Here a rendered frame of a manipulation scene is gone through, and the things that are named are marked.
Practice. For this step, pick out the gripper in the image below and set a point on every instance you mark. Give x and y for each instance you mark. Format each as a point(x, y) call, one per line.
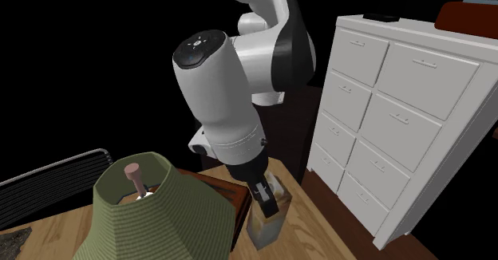
point(249, 169)

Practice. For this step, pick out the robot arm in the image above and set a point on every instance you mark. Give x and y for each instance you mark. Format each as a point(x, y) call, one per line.
point(218, 92)

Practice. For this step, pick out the beige patterned box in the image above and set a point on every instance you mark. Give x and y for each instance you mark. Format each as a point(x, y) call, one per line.
point(268, 228)

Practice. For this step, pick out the dark red-brown wooden box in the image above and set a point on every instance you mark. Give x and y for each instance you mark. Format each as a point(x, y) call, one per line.
point(233, 191)

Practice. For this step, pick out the green shade table lamp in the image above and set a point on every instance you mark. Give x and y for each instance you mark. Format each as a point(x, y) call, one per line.
point(163, 224)

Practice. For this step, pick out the white chest of drawers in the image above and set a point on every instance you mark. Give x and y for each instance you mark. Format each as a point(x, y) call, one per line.
point(404, 107)

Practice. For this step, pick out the flat black thing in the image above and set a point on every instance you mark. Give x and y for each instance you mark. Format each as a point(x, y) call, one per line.
point(381, 17)

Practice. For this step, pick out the grey textured mat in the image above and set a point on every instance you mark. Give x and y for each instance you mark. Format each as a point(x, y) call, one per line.
point(13, 243)

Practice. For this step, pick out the dark red cushion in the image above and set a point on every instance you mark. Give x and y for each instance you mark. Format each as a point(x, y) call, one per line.
point(467, 18)

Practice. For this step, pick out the black chair with metal frame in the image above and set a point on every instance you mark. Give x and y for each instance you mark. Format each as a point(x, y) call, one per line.
point(50, 189)

